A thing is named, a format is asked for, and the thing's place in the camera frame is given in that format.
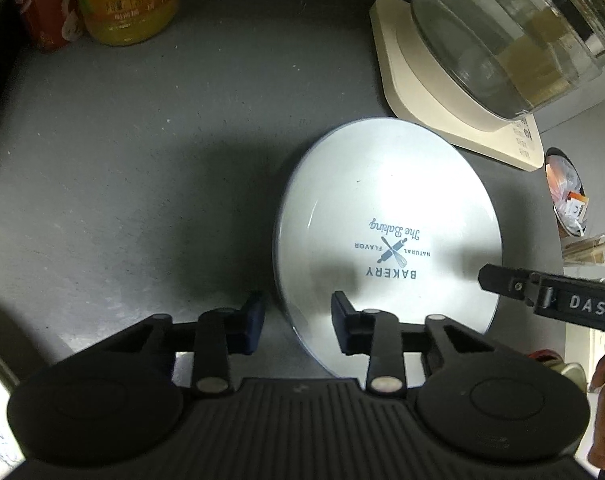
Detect glass electric kettle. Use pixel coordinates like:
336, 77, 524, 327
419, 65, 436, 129
410, 0, 605, 122

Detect pile of sauce packets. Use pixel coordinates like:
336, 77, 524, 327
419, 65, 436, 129
550, 157, 590, 239

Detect cream kettle base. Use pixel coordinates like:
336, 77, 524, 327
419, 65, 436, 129
370, 0, 546, 172

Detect trash bin with wrappers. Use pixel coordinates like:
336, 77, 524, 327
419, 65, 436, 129
545, 147, 591, 241

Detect red and black bowl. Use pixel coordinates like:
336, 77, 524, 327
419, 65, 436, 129
530, 349, 567, 370

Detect red drink can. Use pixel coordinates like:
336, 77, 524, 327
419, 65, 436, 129
5, 0, 86, 52

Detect deep white plate blue print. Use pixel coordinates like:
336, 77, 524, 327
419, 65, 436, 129
272, 116, 502, 380

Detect wrapped disposable chopsticks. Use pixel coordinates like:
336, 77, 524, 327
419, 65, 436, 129
561, 231, 605, 266

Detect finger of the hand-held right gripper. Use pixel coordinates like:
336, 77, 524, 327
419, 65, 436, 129
478, 263, 539, 312

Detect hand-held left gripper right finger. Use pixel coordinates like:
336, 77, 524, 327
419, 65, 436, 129
331, 290, 494, 395

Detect orange juice bottle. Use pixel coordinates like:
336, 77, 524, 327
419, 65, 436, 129
65, 0, 182, 47

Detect pale green patterned bowl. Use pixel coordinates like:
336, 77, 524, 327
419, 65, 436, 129
557, 360, 591, 397

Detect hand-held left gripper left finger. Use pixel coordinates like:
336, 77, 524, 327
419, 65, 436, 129
110, 290, 267, 395

